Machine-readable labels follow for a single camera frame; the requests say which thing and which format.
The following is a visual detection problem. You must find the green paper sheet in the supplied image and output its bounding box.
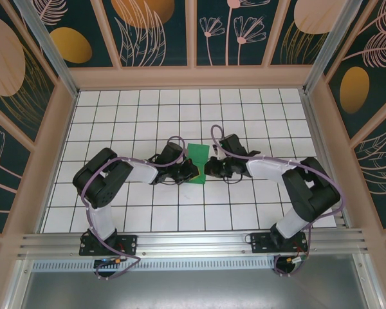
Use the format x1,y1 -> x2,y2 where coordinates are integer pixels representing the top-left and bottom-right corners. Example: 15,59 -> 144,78
185,143 -> 210,185

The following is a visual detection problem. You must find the small white yellow connector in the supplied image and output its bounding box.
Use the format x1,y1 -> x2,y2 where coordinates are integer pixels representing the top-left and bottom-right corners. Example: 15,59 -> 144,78
284,256 -> 309,267

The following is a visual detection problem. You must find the small black adapter board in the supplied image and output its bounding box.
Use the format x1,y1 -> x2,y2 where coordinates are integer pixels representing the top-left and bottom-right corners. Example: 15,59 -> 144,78
94,256 -> 125,268

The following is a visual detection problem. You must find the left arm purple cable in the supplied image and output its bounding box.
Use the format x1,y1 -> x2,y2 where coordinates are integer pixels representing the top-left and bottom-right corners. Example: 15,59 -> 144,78
81,135 -> 186,280

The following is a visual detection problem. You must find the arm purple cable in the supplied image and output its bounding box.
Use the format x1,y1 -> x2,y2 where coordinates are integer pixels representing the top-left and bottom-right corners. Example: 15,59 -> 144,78
210,124 -> 345,278
81,135 -> 186,280

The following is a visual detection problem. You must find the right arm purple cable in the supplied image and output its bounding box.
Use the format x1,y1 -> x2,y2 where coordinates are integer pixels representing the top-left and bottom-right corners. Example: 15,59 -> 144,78
210,124 -> 345,278

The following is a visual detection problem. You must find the long aluminium mounting rail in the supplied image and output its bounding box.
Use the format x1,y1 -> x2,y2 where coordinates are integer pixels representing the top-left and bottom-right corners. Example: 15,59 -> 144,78
17,227 -> 371,258

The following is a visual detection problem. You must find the aluminium side rail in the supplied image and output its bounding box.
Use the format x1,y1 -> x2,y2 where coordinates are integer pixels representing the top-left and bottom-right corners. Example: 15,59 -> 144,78
300,89 -> 347,229

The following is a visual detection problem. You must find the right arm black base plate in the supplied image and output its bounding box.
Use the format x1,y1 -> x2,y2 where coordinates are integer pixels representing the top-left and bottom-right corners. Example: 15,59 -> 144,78
250,232 -> 309,254

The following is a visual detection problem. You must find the grey slotted cable duct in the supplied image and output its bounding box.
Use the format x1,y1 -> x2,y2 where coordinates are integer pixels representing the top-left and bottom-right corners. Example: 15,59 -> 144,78
32,259 -> 277,272

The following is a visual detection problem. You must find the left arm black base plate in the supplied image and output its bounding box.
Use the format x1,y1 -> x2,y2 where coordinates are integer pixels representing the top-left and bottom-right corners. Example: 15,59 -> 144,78
79,234 -> 138,257

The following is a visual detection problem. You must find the aluminium frame post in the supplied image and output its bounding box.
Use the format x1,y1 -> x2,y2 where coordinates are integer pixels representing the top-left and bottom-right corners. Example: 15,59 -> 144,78
303,0 -> 365,95
12,0 -> 80,97

